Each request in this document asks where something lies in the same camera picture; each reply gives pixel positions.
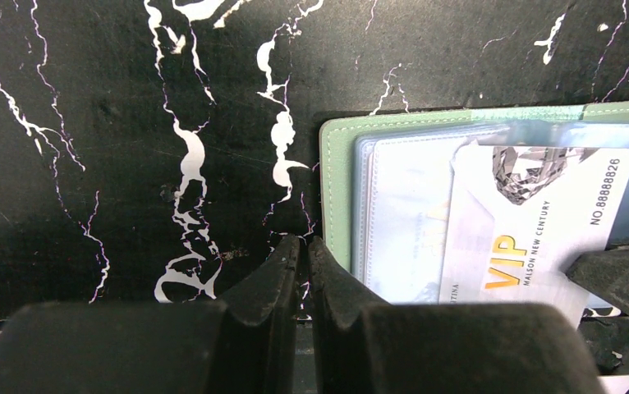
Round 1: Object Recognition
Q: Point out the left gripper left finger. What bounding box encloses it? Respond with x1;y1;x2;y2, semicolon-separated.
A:
0;236;301;393

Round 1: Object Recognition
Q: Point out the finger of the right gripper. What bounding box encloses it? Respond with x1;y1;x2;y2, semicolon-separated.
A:
566;245;629;315

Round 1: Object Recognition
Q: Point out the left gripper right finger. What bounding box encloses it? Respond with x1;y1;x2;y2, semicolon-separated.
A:
308;237;603;393

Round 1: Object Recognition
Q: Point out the white credit card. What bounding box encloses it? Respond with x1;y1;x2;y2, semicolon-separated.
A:
439;144;629;325
365;135;494;304

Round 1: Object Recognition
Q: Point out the green card holder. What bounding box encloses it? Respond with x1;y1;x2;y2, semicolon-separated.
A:
320;102;629;289

